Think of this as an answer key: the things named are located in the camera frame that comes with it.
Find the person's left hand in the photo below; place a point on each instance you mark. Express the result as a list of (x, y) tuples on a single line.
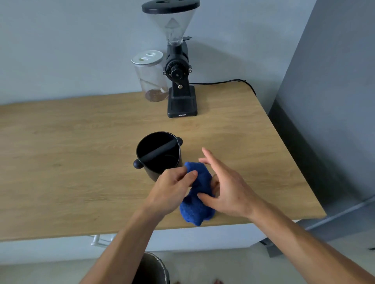
[(168, 193)]

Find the person's right hand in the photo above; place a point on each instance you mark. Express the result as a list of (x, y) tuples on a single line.
[(231, 193)]

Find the person's right thumb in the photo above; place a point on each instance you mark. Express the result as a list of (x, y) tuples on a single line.
[(206, 198)]

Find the person's left thumb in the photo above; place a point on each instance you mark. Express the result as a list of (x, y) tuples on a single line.
[(189, 178)]

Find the blue cloth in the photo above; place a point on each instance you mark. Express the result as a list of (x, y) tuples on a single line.
[(194, 209)]

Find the person's left forearm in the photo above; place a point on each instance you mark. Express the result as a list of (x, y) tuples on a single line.
[(123, 248)]

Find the person's right forearm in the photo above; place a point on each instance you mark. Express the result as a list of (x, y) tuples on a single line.
[(301, 251)]

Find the black knock box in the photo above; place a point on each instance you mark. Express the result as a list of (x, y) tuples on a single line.
[(158, 153)]

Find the grey metal bin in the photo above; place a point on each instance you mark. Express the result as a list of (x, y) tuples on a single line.
[(153, 270)]

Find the black coffee grinder clear hopper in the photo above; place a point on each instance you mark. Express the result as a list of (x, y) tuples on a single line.
[(178, 73)]

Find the glass jar white lid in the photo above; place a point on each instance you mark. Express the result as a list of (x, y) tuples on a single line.
[(150, 76)]

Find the white table frame bracket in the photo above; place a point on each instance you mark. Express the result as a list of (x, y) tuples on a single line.
[(101, 240)]

